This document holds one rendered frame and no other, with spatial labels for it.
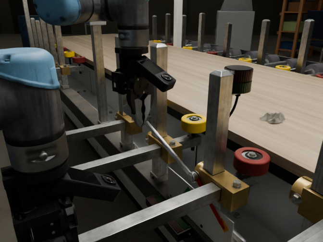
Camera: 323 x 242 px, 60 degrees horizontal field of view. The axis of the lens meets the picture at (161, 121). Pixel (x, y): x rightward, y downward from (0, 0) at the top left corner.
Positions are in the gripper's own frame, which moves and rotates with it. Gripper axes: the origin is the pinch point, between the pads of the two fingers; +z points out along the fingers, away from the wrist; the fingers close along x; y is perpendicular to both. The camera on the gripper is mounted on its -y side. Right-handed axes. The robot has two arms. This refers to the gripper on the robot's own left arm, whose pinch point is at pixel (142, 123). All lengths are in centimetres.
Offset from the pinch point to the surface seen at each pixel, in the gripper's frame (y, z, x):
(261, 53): 15, -1, -128
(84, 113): 69, 23, -30
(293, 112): -28, 3, -44
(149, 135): 4.2, 7.7, -7.4
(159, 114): 0.4, -0.2, -7.7
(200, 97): 4.6, 3.2, -37.7
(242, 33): 219, 32, -571
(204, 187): -23.2, 7.2, 5.6
